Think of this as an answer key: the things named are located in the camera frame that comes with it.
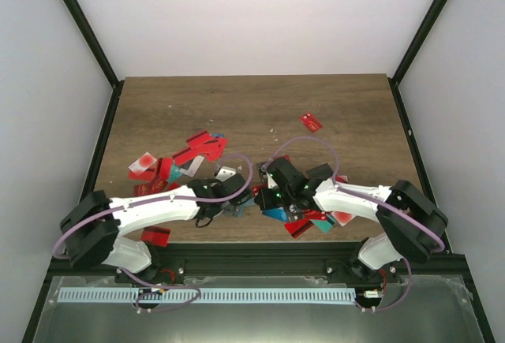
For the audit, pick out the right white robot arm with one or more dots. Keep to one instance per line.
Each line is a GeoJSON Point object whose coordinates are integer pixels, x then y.
{"type": "Point", "coordinates": [413, 226]}

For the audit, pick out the blue leather card holder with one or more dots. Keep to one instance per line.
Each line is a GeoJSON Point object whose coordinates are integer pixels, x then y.
{"type": "Point", "coordinates": [238, 210]}

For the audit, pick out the lone red card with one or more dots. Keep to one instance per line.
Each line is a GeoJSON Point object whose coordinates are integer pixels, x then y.
{"type": "Point", "coordinates": [310, 122]}

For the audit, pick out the white red circle card right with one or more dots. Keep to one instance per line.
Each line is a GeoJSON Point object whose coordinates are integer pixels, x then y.
{"type": "Point", "coordinates": [342, 218]}

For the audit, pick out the red card black stripe right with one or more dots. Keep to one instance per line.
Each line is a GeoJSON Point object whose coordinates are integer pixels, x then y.
{"type": "Point", "coordinates": [297, 228]}

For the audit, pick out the red card black stripe front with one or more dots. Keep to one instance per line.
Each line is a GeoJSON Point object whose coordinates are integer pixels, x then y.
{"type": "Point", "coordinates": [156, 236]}

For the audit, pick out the red cards top left pile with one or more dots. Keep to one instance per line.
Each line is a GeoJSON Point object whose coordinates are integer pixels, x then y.
{"type": "Point", "coordinates": [201, 143]}

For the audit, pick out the white red circle card left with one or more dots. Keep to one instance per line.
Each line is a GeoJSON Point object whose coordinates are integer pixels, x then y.
{"type": "Point", "coordinates": [143, 163]}

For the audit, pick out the black card right pile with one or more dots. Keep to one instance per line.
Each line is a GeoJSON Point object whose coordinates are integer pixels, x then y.
{"type": "Point", "coordinates": [321, 172]}

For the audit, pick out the red card black stripe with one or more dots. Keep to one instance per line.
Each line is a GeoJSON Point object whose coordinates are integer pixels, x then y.
{"type": "Point", "coordinates": [156, 236]}
{"type": "Point", "coordinates": [297, 228]}

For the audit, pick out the light blue slotted cable duct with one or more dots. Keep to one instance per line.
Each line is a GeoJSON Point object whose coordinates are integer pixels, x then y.
{"type": "Point", "coordinates": [210, 296]}

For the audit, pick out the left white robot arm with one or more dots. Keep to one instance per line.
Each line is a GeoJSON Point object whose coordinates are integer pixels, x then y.
{"type": "Point", "coordinates": [94, 231]}

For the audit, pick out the black aluminium frame rail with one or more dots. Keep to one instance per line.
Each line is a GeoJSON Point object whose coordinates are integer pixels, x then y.
{"type": "Point", "coordinates": [265, 259]}

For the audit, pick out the white red circle card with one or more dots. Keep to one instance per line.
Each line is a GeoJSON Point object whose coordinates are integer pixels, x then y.
{"type": "Point", "coordinates": [143, 163]}
{"type": "Point", "coordinates": [342, 218]}

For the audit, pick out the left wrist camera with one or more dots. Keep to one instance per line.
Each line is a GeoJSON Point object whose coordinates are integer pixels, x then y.
{"type": "Point", "coordinates": [224, 173]}

